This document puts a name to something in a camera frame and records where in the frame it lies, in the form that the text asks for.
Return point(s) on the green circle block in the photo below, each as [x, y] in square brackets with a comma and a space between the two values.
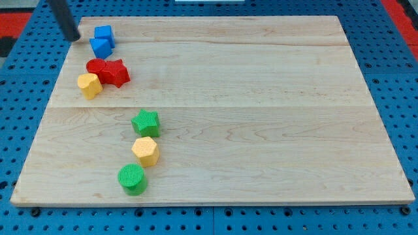
[132, 179]

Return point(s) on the red circle block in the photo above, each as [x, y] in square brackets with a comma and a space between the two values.
[96, 66]

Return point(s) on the wooden board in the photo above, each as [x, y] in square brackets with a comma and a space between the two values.
[253, 111]

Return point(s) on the green star block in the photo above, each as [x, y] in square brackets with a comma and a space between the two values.
[146, 123]

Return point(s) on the yellow hexagon block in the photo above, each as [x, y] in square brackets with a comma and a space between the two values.
[146, 151]

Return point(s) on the red star block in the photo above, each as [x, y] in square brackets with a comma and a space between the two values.
[114, 73]

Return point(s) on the yellow heart block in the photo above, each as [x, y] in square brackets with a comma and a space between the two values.
[90, 85]

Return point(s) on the blue triangle block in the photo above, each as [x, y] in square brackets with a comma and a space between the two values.
[101, 48]

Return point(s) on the blue cube block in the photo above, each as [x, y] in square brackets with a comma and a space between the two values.
[105, 32]

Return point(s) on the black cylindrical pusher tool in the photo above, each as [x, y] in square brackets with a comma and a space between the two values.
[65, 20]

